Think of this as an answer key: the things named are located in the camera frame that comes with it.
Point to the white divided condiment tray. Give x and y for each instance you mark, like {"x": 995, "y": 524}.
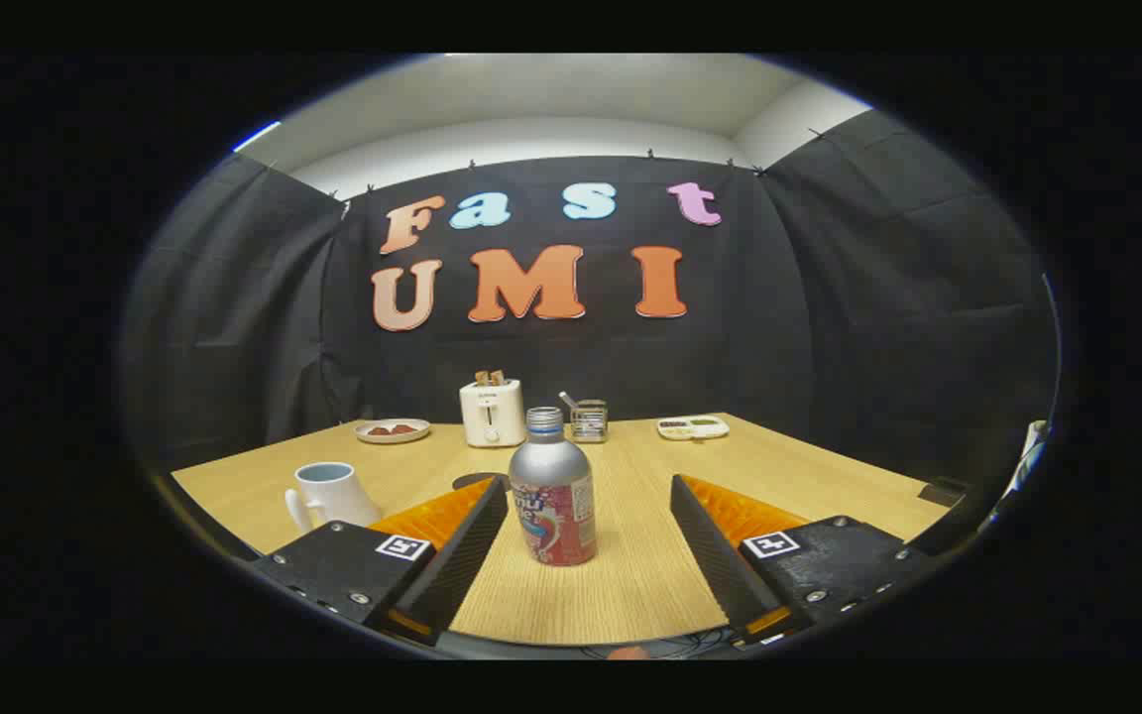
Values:
{"x": 692, "y": 428}

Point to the white round plate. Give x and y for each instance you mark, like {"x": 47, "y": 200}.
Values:
{"x": 391, "y": 437}

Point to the silver juice bottle red label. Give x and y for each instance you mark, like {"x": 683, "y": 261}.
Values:
{"x": 551, "y": 471}

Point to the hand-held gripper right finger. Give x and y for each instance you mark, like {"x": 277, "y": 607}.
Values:
{"x": 715, "y": 555}

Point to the wooden table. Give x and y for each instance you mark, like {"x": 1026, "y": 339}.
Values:
{"x": 630, "y": 585}

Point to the white toaster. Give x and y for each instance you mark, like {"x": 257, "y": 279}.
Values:
{"x": 492, "y": 415}

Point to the clear glass jar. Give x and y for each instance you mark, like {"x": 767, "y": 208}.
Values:
{"x": 589, "y": 424}

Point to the metal spoon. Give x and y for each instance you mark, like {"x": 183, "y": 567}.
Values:
{"x": 567, "y": 399}

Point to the dark round coaster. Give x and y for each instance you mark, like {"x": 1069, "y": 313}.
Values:
{"x": 472, "y": 481}

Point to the small dark block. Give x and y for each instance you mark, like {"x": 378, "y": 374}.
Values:
{"x": 943, "y": 492}

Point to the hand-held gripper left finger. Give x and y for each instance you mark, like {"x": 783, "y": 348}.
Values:
{"x": 462, "y": 555}

